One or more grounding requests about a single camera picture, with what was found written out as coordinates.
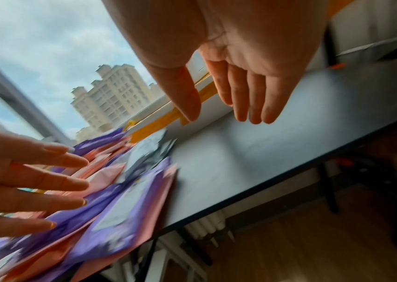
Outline person's right hand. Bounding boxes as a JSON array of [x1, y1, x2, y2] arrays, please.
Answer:
[[102, 0, 330, 125]]

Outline white metal shelf rack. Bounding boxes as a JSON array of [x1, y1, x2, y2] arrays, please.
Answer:
[[0, 46, 209, 282]]

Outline yellow tape strip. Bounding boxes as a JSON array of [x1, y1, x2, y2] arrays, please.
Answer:
[[124, 71, 220, 144]]

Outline white framed window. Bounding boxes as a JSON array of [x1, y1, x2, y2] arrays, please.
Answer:
[[0, 0, 220, 144]]

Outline white radiator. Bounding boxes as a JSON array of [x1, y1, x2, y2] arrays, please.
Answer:
[[184, 210, 228, 241]]

